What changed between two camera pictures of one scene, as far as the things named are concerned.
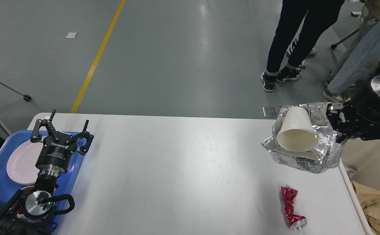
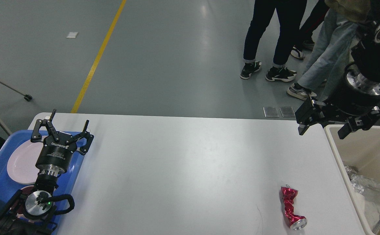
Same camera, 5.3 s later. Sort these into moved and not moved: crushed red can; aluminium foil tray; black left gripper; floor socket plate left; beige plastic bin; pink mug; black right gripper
Moved: aluminium foil tray; black right gripper
Not moved: beige plastic bin; black left gripper; pink mug; crushed red can; floor socket plate left
